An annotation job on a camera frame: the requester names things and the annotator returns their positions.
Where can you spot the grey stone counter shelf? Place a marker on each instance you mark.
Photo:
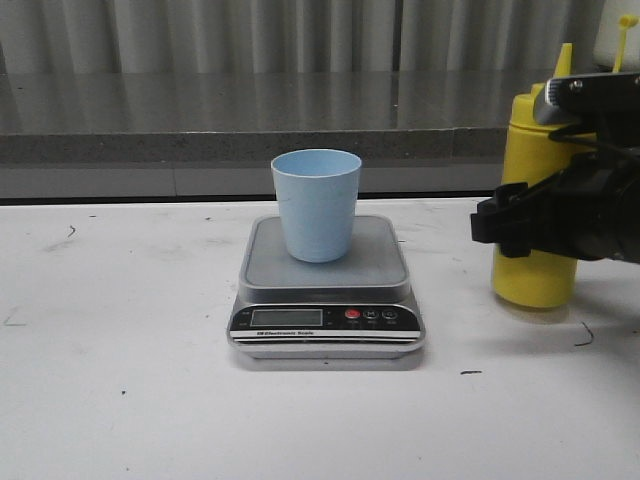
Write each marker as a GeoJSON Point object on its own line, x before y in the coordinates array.
{"type": "Point", "coordinates": [180, 136]}

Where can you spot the yellow squeeze bottle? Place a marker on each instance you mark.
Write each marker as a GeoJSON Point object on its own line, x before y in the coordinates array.
{"type": "Point", "coordinates": [535, 152]}

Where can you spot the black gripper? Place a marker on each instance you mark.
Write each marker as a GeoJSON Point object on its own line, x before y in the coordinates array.
{"type": "Point", "coordinates": [587, 211]}

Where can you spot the silver electronic kitchen scale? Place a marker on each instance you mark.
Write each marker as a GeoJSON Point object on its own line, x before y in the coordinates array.
{"type": "Point", "coordinates": [357, 312]}

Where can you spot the white container in background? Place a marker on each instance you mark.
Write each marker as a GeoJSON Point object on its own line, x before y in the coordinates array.
{"type": "Point", "coordinates": [608, 35]}

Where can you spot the light blue plastic cup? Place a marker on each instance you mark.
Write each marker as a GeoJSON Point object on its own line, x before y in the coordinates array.
{"type": "Point", "coordinates": [316, 191]}

